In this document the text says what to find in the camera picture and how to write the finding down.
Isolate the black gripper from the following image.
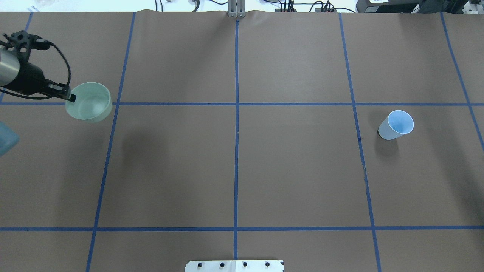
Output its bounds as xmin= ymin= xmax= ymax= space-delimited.
xmin=14 ymin=62 xmax=77 ymax=103

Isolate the light green plastic bowl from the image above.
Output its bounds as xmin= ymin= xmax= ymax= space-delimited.
xmin=65 ymin=82 xmax=113 ymax=123

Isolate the light blue plastic cup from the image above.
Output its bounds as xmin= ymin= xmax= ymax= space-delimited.
xmin=377 ymin=110 xmax=414 ymax=141

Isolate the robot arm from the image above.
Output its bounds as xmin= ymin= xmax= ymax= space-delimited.
xmin=0 ymin=50 xmax=77 ymax=103

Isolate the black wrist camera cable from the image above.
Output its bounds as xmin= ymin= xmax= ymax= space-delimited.
xmin=0 ymin=41 xmax=72 ymax=100

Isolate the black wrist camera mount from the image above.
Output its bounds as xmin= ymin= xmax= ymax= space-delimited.
xmin=0 ymin=31 xmax=52 ymax=63

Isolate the aluminium frame post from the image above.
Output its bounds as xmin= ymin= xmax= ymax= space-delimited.
xmin=227 ymin=0 xmax=247 ymax=19

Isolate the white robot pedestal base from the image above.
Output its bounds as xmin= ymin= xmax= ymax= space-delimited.
xmin=185 ymin=260 xmax=285 ymax=272

